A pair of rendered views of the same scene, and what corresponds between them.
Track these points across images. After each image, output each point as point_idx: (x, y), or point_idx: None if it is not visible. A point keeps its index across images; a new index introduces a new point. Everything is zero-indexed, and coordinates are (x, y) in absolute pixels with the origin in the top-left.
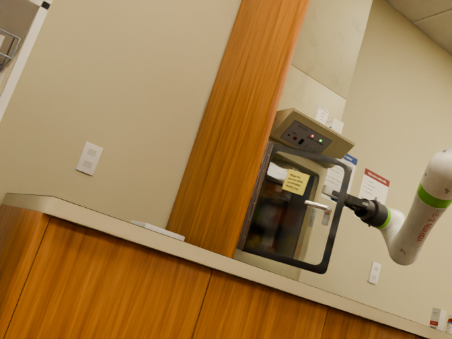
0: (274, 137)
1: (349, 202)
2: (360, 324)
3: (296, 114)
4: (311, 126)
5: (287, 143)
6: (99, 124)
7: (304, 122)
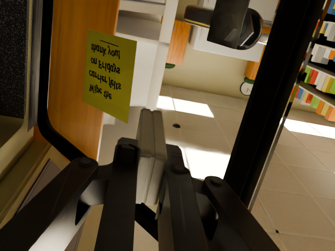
0: (45, 147)
1: (231, 213)
2: None
3: (99, 204)
4: (84, 243)
5: (32, 173)
6: None
7: (89, 222)
